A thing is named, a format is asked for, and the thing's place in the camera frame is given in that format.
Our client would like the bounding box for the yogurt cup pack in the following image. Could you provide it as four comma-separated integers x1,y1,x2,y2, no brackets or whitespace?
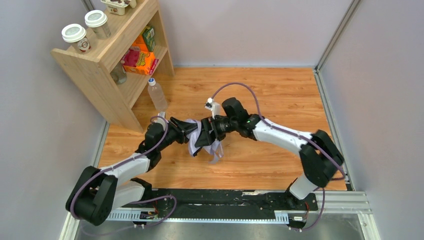
100,0,137,16

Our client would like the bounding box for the front white-lidded paper cup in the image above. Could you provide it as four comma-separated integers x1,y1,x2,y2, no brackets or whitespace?
61,23,91,53

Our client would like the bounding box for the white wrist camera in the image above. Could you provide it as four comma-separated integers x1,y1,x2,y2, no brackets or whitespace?
204,97,221,119
155,111,167,122

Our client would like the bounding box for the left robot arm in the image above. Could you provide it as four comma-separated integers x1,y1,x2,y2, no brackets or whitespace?
65,116,201,226

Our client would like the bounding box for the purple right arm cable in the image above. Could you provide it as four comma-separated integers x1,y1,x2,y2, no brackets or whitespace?
210,82,347,232

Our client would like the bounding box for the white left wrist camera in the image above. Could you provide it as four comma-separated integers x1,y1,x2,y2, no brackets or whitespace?
155,111,167,122

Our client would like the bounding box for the orange snack box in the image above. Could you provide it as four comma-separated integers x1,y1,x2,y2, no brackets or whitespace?
120,49,159,75

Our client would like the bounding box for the clear plastic water bottle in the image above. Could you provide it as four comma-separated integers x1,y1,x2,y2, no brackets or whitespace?
147,77,168,112

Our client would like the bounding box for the wooden shelf unit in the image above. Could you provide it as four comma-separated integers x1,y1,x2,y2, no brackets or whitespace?
50,0,175,133

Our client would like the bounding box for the glass jar on shelf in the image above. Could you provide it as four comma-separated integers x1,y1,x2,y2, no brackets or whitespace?
110,62,127,85

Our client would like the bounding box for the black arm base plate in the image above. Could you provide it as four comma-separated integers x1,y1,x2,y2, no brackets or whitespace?
140,188,318,220

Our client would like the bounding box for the green drink carton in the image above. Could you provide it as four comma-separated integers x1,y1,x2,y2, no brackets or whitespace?
134,25,156,52

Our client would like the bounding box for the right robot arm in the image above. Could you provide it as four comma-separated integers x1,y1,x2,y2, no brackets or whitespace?
187,97,345,200

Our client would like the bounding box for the lavender folding umbrella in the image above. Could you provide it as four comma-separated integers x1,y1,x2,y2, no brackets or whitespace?
185,118,224,164

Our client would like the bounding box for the rear white-lidded paper cup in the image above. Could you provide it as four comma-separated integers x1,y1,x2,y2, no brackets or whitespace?
84,10,111,40

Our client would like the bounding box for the white-lidded paper cup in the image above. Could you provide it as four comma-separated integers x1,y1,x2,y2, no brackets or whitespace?
84,10,111,40
61,23,91,53

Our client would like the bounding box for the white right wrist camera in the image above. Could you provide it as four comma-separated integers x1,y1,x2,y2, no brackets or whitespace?
204,97,221,119

